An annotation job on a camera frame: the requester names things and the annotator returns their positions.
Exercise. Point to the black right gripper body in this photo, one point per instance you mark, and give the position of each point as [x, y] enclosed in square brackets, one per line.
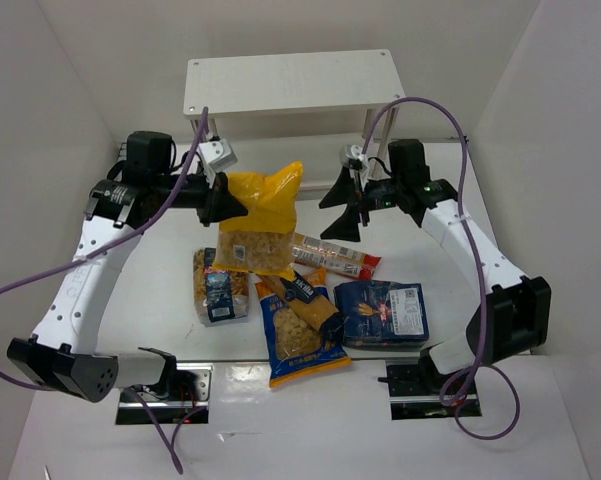
[361, 198]

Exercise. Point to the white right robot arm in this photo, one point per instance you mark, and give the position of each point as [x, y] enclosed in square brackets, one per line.
[513, 311]

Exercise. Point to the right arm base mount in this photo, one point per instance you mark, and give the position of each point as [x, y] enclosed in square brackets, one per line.
[413, 395]

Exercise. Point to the yellow macaroni pasta bag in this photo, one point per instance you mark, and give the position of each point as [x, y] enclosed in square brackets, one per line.
[261, 241]

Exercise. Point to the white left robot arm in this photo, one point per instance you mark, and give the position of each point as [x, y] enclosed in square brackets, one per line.
[60, 354]

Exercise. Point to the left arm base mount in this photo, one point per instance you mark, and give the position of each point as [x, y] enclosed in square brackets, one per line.
[186, 399]

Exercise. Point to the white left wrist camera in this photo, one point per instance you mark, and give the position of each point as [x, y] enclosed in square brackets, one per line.
[216, 156]

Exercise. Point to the Agnesi fusilli pasta bag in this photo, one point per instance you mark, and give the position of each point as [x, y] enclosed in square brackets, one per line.
[219, 295]

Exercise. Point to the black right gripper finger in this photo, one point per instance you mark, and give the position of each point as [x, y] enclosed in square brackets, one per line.
[347, 226]
[347, 190]

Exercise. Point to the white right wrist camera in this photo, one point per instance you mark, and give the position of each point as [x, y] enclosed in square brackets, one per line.
[352, 157]

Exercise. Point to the blue orange shell pasta bag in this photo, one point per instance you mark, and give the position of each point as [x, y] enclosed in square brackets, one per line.
[294, 348]

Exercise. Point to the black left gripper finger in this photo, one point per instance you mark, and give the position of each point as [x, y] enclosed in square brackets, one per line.
[218, 211]
[221, 197]

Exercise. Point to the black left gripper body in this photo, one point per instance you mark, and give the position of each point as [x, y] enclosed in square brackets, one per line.
[210, 198]

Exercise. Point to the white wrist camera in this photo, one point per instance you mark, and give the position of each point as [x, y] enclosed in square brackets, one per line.
[352, 157]
[216, 156]

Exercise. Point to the white two-tier shelf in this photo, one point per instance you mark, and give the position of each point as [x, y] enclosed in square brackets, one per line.
[278, 109]

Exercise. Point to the dark blue pasta box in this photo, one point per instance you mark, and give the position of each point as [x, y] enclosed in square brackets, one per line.
[382, 314]

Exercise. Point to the red spaghetti pasta packet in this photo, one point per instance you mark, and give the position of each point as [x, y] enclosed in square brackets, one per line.
[347, 262]

